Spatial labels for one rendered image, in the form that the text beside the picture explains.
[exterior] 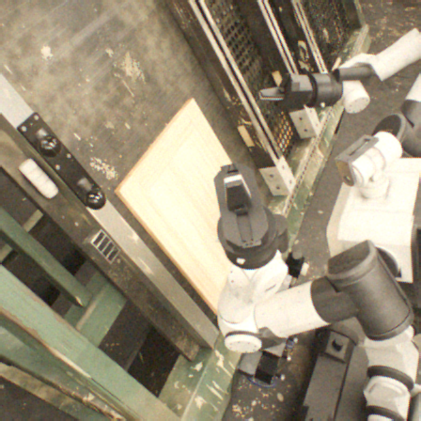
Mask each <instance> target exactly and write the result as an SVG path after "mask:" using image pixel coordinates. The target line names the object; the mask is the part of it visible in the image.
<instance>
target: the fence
mask: <svg viewBox="0 0 421 421"><path fill-rule="evenodd" d="M33 113H34V112H33V111H32V110H31V109H30V107H29V106H28V105H27V104H26V103H25V102H24V100H23V99H22V98H21V96H20V95H19V94H18V93H17V92H16V91H15V89H14V88H13V87H12V86H11V85H10V84H9V83H8V81H7V80H6V78H5V77H4V76H3V75H2V74H1V73H0V127H1V128H2V130H3V131H4V132H5V133H6V134H8V135H9V136H10V138H11V139H12V140H13V141H14V142H15V144H16V145H17V146H18V147H19V148H20V150H21V151H23V152H24V153H25V154H26V155H27V156H28V157H29V159H32V160H33V161H34V162H35V163H36V165H37V166H38V167H39V168H41V169H42V170H43V171H44V173H45V175H46V176H47V177H48V178H49V179H50V180H51V181H52V182H53V183H54V184H55V186H56V187H57V188H58V190H59V191H60V193H61V194H62V195H63V196H64V197H65V198H66V199H67V200H68V201H69V202H70V203H71V205H72V206H73V207H74V208H75V209H77V211H78V212H79V213H80V214H81V215H82V217H83V218H84V219H85V220H86V221H87V222H88V223H89V224H90V225H91V226H92V228H93V229H101V230H103V231H104V232H105V234H106V235H107V236H108V237H109V238H110V239H111V240H112V241H113V242H114V244H115V245H116V246H117V248H118V249H119V250H120V252H119V253H118V254H117V255H118V256H119V257H120V258H121V259H122V260H123V262H124V263H125V264H126V265H127V266H128V267H129V268H130V269H131V270H132V271H133V272H134V274H135V275H136V276H137V277H139V279H140V280H141V281H142V282H143V283H144V285H145V286H146V287H147V288H148V289H149V290H150V291H151V292H152V293H153V294H154V295H155V297H156V298H157V299H158V300H159V301H161V302H162V303H163V304H164V307H165V308H166V309H167V310H168V311H169V312H170V313H171V314H172V315H173V316H174V317H175V318H176V320H177V321H178V322H180V323H181V324H182V325H183V326H184V327H185V328H186V329H187V331H188V333H189V334H190V335H191V336H192V337H193V338H194V339H195V340H196V342H197V343H199V344H200V345H201V346H206V347H211V348H212V346H213V343H214V342H215V340H216V338H217V336H218V335H219V331H218V330H217V329H216V327H215V326H214V325H213V324H212V323H211V321H210V320H209V319H208V318H207V316H206V315H205V314H204V313H203V312H202V311H201V309H200V308H199V307H198V306H197V305H196V303H195V302H193V301H192V300H191V298H190V297H189V296H188V295H187V294H186V291H185V290H184V289H183V288H182V287H181V285H180V284H179V283H178V282H177V281H176V279H174V278H173V277H172V276H171V274H170V273H169V272H168V271H167V270H166V269H165V267H164V266H163V265H162V263H161V261H160V260H159V259H158V258H156V256H155V255H153V254H152V253H151V252H150V250H149V249H148V248H147V247H146V245H145V244H144V243H143V242H142V241H141V240H140V238H139V237H138V235H137V234H136V233H135V231H133V230H132V229H131V227H130V226H129V225H128V224H127V223H126V222H125V220H124V219H123V218H122V217H121V216H120V215H119V213H118V212H117V210H116V208H114V207H113V206H112V205H111V204H110V202H109V201H108V200H107V202H106V205H105V206H104V207H103V208H101V209H99V210H92V209H91V208H86V207H85V206H84V205H83V204H82V202H81V201H80V200H79V199H78V198H77V196H76V195H75V194H74V192H73V191H72V190H71V189H70V188H69V187H67V186H66V184H65V183H64V182H63V181H62V180H61V179H60V177H59V176H58V175H57V174H56V173H55V171H54V170H53V169H52V168H51V167H50V166H49V165H48V164H47V163H45V161H44V160H43V158H42V157H41V156H40V155H39V154H38V153H37V152H36V151H35V150H34V149H33V148H32V147H31V146H30V144H29V143H28V142H27V140H26V139H25V138H24V137H23V136H22V135H21V134H20V133H19V132H18V131H17V126H18V125H20V124H21V123H22V122H23V121H24V120H25V119H27V118H28V117H29V116H30V115H31V114H33Z"/></svg>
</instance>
